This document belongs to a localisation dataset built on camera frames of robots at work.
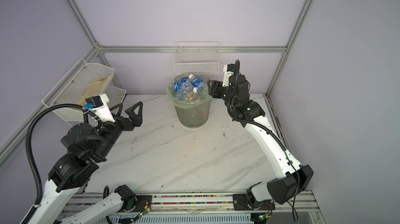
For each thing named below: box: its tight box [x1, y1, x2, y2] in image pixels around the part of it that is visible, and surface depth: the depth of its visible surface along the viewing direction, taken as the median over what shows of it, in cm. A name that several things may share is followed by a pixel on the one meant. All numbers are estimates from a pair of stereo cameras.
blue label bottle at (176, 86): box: [172, 81, 183, 92], surface depth 84 cm
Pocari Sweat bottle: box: [188, 73, 209, 98], surface depth 86 cm
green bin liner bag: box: [165, 73, 211, 110], surface depth 85 cm
